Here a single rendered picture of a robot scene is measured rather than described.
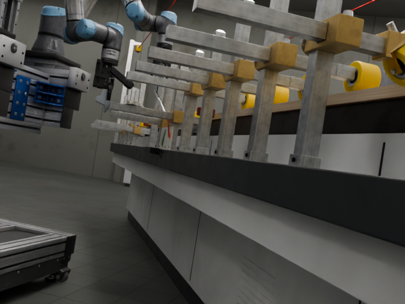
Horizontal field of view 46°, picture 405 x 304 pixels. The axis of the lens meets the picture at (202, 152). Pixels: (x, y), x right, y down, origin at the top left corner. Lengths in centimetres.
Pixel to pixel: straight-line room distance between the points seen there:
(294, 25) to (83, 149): 903
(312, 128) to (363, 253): 28
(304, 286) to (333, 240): 50
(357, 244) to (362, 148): 42
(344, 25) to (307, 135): 20
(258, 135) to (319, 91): 26
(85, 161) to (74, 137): 54
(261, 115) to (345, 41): 34
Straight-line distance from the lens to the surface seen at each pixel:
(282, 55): 110
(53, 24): 233
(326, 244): 83
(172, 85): 182
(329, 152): 126
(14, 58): 185
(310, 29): 89
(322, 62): 94
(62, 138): 1004
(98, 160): 964
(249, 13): 85
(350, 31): 89
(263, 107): 115
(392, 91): 108
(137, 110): 204
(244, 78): 133
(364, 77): 121
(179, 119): 204
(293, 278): 136
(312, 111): 92
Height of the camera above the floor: 69
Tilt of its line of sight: 1 degrees up
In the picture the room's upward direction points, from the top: 9 degrees clockwise
